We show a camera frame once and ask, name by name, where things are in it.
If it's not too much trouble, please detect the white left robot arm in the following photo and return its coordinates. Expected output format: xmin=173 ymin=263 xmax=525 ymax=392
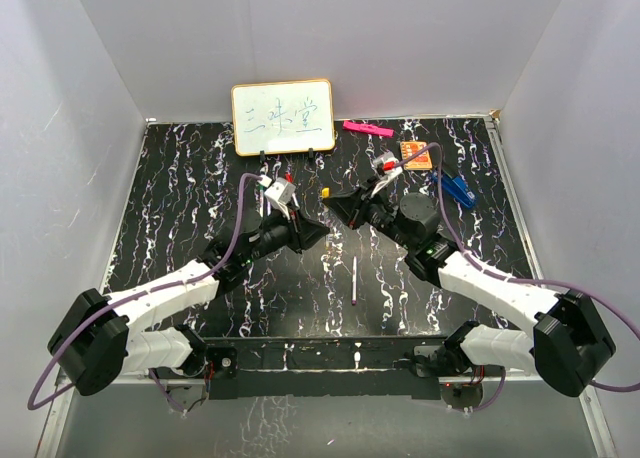
xmin=47 ymin=210 xmax=329 ymax=396

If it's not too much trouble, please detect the purple whiteboard pen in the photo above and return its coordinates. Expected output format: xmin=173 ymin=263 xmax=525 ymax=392
xmin=350 ymin=256 xmax=358 ymax=306

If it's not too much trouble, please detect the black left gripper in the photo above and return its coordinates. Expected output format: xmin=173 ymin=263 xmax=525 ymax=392
xmin=241 ymin=201 xmax=328 ymax=265

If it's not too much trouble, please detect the red whiteboard pen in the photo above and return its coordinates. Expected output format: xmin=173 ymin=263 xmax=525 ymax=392
xmin=287 ymin=178 xmax=301 ymax=210

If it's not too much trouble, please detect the green whiteboard pen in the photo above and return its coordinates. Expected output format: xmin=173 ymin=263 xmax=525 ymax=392
xmin=259 ymin=188 xmax=266 ymax=217

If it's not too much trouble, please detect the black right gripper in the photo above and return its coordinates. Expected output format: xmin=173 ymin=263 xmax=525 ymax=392
xmin=325 ymin=178 xmax=415 ymax=252

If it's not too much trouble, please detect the blue stapler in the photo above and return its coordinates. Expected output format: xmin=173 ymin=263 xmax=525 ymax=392
xmin=433 ymin=166 xmax=476 ymax=209

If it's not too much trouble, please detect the small yellow-framed whiteboard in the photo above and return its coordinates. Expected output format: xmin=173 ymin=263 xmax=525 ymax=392
xmin=231 ymin=79 xmax=336 ymax=157

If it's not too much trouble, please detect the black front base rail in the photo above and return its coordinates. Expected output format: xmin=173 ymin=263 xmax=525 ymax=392
xmin=149 ymin=335 xmax=506 ymax=402

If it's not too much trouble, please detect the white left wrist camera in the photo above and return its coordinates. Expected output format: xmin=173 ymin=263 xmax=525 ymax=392
xmin=264 ymin=178 xmax=296 ymax=220

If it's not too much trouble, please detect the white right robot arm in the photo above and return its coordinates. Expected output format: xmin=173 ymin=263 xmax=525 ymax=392
xmin=322 ymin=179 xmax=616 ymax=397

